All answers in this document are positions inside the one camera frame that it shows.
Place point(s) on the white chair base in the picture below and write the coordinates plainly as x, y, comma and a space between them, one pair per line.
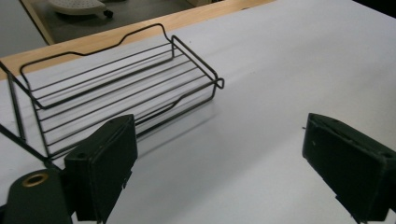
77, 6

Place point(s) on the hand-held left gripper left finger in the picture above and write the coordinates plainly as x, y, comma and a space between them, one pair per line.
102, 168

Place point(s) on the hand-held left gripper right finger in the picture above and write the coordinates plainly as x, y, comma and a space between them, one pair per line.
351, 165

